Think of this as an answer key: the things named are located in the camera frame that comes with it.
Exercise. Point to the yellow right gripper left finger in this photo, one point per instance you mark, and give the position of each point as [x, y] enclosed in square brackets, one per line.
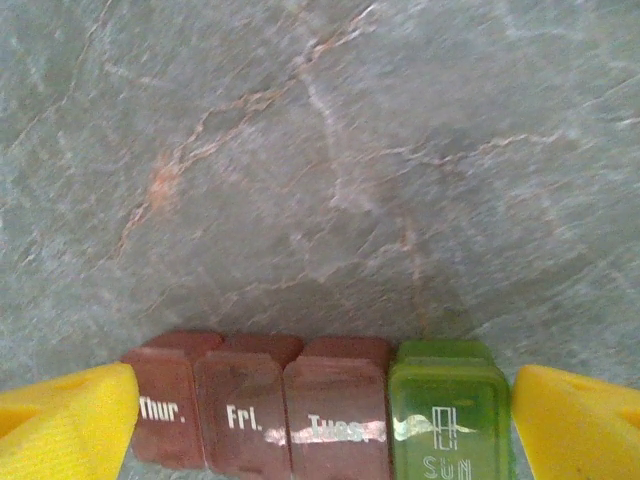
[65, 425]

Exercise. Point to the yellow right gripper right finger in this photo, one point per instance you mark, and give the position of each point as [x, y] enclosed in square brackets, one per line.
[580, 430]

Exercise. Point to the green pill box marked Sun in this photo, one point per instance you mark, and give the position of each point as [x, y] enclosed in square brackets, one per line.
[445, 395]

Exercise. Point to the brown pill box marked Fri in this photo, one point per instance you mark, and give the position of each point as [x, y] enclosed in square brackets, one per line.
[240, 400]

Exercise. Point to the brown pill box marked Tues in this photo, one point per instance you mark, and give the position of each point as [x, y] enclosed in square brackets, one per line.
[335, 395]

